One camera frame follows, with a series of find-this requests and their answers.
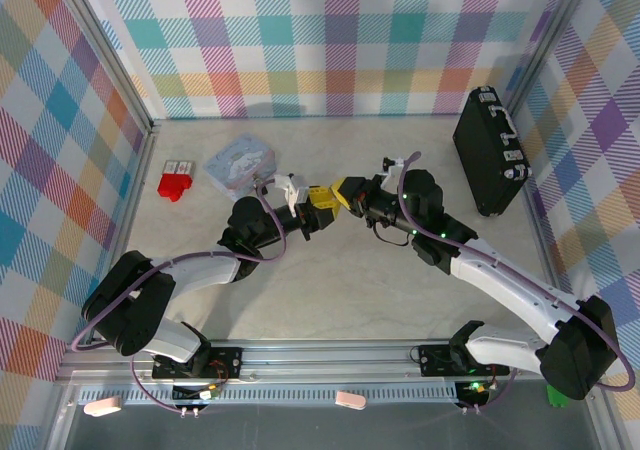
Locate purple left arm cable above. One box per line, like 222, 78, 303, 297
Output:
72, 177, 289, 356

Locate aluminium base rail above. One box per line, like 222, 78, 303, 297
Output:
62, 339, 551, 386

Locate red plastic block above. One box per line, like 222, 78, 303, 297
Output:
156, 172, 195, 204

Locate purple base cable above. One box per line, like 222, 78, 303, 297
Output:
130, 357, 202, 414
458, 369, 519, 414

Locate green plastic piece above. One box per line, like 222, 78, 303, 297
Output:
545, 384, 571, 409

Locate pastel blue cartoon tin box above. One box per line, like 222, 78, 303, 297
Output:
203, 135, 279, 192

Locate small black controller board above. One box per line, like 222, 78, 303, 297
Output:
172, 383, 224, 402
453, 380, 499, 404

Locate black briefcase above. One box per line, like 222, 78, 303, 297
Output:
452, 85, 532, 218

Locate small red white card box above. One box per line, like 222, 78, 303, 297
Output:
162, 158, 196, 177

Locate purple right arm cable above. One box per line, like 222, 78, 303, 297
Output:
397, 151, 632, 394

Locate thin black cable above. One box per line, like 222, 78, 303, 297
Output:
366, 218, 416, 247

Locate aluminium upright post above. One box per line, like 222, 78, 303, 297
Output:
502, 0, 601, 121
47, 0, 162, 139

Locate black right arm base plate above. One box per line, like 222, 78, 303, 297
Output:
418, 343, 511, 377

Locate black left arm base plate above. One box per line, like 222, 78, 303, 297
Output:
152, 347, 244, 379

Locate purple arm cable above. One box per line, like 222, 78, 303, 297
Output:
397, 151, 632, 394
72, 177, 289, 356

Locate aluminium side rail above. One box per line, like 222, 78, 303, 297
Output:
519, 184, 574, 296
87, 122, 162, 344

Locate grey slotted cable duct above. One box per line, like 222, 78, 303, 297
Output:
77, 387, 461, 406

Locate pink tag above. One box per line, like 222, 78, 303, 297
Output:
334, 390, 368, 411
82, 395, 124, 417

